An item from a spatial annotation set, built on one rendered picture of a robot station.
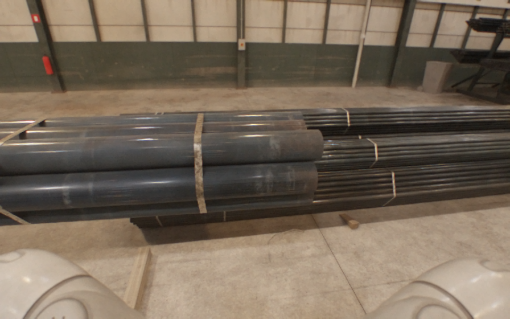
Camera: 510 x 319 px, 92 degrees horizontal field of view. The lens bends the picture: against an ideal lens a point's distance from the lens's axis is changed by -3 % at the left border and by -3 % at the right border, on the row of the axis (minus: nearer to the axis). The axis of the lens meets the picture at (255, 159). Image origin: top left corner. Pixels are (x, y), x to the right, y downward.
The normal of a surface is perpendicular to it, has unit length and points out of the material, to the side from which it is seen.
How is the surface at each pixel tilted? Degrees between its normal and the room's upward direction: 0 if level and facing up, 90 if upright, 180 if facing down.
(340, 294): 0
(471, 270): 13
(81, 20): 90
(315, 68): 90
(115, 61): 90
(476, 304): 19
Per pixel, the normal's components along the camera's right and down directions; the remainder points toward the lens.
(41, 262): 0.14, -0.98
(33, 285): 0.13, -0.81
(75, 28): 0.16, 0.45
